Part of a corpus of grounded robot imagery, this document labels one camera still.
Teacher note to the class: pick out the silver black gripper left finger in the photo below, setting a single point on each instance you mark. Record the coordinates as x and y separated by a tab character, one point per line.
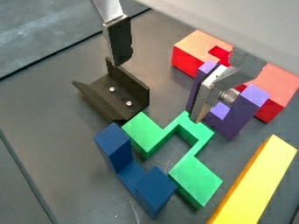
116	28

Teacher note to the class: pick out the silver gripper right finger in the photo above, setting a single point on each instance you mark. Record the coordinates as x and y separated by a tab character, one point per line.
216	88

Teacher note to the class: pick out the purple U-shaped block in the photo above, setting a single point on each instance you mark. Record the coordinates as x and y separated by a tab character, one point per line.
228	119

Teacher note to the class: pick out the red puzzle board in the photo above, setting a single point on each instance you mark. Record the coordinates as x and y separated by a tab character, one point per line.
198	47

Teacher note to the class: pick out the green zigzag block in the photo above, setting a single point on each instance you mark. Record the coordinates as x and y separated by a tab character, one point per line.
196	180

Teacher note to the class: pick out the blue U-shaped block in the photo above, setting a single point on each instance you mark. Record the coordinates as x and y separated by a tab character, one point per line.
149	186

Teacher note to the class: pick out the yellow long block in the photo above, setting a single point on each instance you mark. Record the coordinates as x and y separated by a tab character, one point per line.
252	190

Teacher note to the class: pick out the black angled bracket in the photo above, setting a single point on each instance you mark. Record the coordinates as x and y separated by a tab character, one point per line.
117	94

